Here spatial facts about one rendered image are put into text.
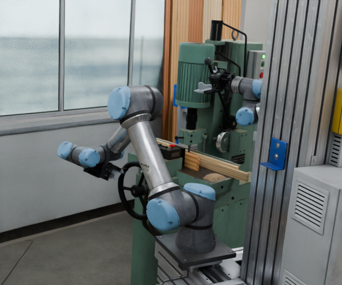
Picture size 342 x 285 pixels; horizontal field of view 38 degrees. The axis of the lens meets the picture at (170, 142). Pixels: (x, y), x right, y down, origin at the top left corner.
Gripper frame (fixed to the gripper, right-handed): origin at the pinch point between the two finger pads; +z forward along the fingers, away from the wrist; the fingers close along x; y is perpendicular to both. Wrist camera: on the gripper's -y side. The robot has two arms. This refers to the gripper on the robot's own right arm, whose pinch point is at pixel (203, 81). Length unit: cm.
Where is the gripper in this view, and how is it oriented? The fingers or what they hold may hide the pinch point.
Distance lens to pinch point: 238.3
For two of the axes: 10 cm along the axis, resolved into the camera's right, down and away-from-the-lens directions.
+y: -3.6, -7.1, -6.1
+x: -6.2, 6.7, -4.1
